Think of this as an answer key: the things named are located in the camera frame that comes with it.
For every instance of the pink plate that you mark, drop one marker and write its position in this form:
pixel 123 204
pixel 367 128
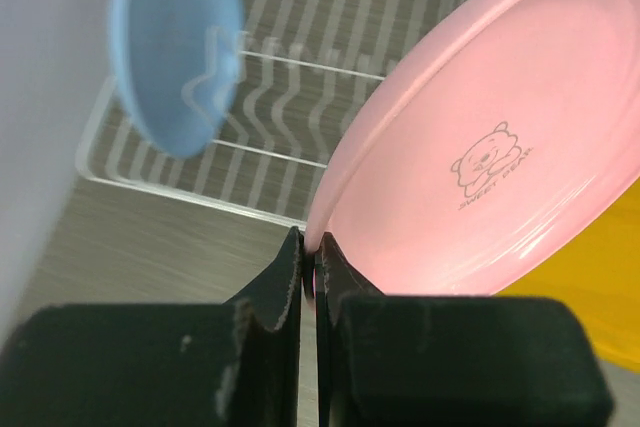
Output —
pixel 507 130

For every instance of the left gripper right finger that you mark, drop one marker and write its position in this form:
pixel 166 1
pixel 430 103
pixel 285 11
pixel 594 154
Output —
pixel 387 360

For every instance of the yellow clip file folder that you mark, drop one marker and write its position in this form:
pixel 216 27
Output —
pixel 597 276

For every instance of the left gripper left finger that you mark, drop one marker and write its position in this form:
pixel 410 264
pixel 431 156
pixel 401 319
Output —
pixel 234 363

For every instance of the white wire dish rack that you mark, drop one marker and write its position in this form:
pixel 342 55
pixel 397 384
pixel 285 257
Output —
pixel 302 84

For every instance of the blue plate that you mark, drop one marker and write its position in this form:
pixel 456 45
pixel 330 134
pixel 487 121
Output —
pixel 176 64

